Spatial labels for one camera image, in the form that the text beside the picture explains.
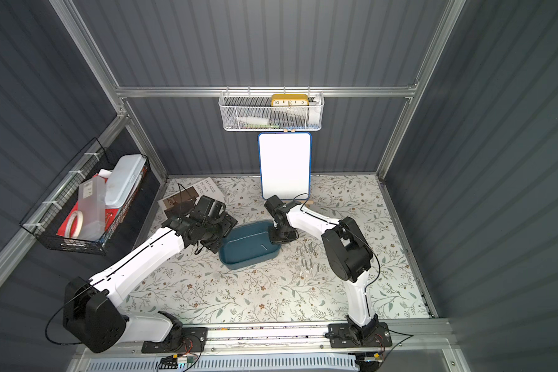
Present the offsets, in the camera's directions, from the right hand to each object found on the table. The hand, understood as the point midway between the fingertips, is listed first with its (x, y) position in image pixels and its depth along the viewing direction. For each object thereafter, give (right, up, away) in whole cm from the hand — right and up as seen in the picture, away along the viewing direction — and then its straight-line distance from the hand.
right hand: (281, 239), depth 93 cm
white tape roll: (-61, +9, -27) cm, 67 cm away
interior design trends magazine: (-44, +16, +14) cm, 49 cm away
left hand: (-16, +5, -12) cm, 21 cm away
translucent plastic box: (-56, +15, -25) cm, 63 cm away
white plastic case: (-53, +24, -17) cm, 60 cm away
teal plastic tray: (-13, -2, +1) cm, 13 cm away
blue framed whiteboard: (+2, +30, -1) cm, 30 cm away
